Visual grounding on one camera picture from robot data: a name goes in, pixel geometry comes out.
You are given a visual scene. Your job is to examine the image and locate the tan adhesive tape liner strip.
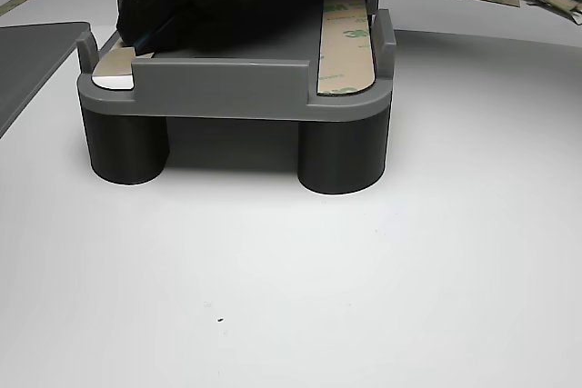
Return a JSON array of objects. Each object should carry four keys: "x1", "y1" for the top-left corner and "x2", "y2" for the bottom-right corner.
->
[
  {"x1": 315, "y1": 0, "x2": 377, "y2": 96},
  {"x1": 90, "y1": 45, "x2": 156, "y2": 93}
]

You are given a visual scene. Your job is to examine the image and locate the grey rubber mat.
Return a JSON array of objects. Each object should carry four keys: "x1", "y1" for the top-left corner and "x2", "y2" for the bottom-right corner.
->
[{"x1": 0, "y1": 21, "x2": 92, "y2": 139}]

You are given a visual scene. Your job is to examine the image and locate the grey tape holding fixture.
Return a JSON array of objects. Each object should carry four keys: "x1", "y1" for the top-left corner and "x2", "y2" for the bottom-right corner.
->
[{"x1": 75, "y1": 0, "x2": 397, "y2": 196}]

